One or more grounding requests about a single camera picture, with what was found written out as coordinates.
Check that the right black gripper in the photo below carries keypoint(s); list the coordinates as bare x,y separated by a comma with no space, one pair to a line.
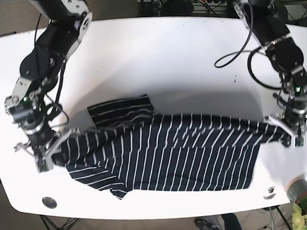
45,146

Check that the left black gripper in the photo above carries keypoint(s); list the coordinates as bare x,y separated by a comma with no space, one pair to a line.
293,121

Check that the black white striped T-shirt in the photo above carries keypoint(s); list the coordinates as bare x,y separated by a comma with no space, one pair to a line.
135,147

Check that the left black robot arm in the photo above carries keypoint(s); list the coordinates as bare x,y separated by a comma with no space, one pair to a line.
264,23

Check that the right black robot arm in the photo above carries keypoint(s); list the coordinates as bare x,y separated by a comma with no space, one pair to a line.
35,98

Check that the left silver table grommet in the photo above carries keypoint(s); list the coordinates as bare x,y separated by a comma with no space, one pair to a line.
49,202

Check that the silver table grommet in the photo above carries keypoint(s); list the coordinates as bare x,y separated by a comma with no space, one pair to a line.
49,202
270,193

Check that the grey plant pot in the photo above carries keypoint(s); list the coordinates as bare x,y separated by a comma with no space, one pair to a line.
296,189

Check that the right silver table grommet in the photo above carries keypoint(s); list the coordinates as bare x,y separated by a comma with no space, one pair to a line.
270,193

